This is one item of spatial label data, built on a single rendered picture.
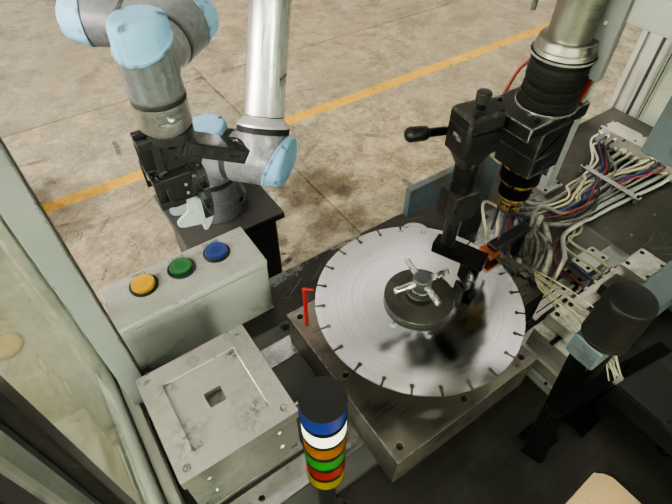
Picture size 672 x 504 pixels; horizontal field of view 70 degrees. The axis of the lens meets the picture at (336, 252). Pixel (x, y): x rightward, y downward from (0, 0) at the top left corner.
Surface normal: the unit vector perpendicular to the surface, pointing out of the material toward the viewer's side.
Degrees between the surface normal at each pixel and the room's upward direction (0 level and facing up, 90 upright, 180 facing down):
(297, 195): 0
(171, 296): 0
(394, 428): 0
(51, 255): 90
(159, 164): 90
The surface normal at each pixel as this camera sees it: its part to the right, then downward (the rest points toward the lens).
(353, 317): 0.00, -0.68
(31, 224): 0.57, 0.61
